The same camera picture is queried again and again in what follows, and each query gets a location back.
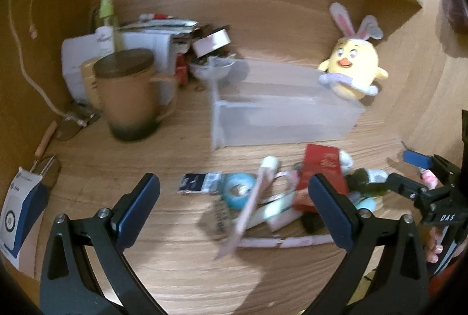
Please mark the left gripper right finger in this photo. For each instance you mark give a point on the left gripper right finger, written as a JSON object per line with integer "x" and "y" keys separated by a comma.
{"x": 400, "y": 283}

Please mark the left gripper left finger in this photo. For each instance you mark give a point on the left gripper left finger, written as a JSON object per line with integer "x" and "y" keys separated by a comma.
{"x": 68, "y": 284}

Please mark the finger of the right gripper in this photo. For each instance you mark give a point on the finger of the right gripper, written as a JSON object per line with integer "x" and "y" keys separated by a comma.
{"x": 404, "y": 186}
{"x": 417, "y": 159}

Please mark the white tape roll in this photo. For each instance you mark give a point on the white tape roll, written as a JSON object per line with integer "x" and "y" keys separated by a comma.
{"x": 346, "y": 162}

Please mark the white pen with red band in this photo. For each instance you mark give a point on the white pen with red band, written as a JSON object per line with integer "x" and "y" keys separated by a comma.
{"x": 290, "y": 242}

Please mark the pale green cream tube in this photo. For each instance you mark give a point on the pale green cream tube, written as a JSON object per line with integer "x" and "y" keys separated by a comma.
{"x": 270, "y": 210}

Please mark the pink white tube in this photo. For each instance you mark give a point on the pink white tube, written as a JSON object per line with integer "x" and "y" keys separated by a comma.
{"x": 265, "y": 176}

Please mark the small black white sachet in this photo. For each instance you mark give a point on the small black white sachet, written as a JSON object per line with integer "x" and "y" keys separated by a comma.
{"x": 200, "y": 183}

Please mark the blue washi tape roll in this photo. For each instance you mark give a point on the blue washi tape roll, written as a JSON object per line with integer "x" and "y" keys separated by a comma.
{"x": 236, "y": 189}

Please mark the person's right hand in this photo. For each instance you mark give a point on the person's right hand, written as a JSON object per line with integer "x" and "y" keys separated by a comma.
{"x": 433, "y": 247}

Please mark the blue white charger box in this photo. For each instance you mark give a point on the blue white charger box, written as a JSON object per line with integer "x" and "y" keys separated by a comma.
{"x": 21, "y": 217}

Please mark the yellow chick bunny plush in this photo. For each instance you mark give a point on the yellow chick bunny plush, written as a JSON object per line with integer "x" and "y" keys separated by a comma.
{"x": 352, "y": 67}

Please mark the eyeglasses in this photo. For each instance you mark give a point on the eyeglasses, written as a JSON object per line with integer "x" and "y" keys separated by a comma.
{"x": 49, "y": 167}

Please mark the clear plastic storage bin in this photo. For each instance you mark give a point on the clear plastic storage bin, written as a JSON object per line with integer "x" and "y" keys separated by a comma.
{"x": 267, "y": 103}

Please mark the tan mug with lid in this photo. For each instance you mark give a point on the tan mug with lid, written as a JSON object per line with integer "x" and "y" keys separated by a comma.
{"x": 132, "y": 96}

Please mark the white bowl with trinkets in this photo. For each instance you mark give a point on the white bowl with trinkets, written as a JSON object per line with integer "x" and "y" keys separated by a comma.
{"x": 215, "y": 68}

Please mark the small white cardboard box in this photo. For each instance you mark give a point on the small white cardboard box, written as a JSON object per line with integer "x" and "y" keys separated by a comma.
{"x": 211, "y": 43}

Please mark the small red box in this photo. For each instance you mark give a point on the small red box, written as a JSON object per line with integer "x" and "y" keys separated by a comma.
{"x": 181, "y": 70}

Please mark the red white marker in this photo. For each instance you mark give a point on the red white marker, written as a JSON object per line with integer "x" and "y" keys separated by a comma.
{"x": 154, "y": 16}

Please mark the green spray bottle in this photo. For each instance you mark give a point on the green spray bottle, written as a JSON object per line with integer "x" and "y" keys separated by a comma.
{"x": 107, "y": 29}

